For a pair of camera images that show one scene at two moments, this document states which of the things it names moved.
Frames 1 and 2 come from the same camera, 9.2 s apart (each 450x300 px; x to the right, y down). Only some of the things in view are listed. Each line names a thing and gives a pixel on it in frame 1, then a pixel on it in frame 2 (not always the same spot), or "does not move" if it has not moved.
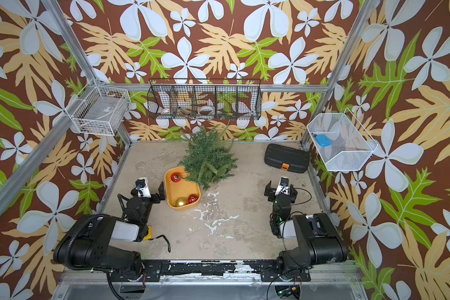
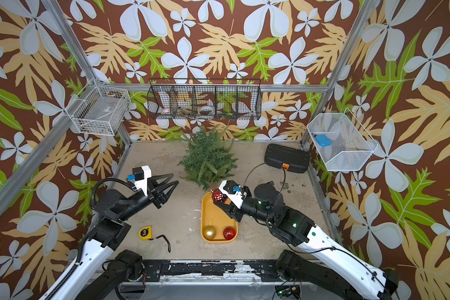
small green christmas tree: [209, 160] does not move
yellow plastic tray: [183, 188] → [212, 215]
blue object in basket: [323, 140] does not move
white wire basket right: [352, 145] does not move
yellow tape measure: [149, 237] does not move
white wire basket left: [99, 110] does not move
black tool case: [287, 158] does not move
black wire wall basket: [209, 99] does not move
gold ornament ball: [180, 202] → [209, 232]
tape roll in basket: [207, 107] does not move
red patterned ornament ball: [175, 177] → [217, 195]
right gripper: [271, 191] → [226, 208]
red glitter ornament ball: [192, 198] → [229, 233]
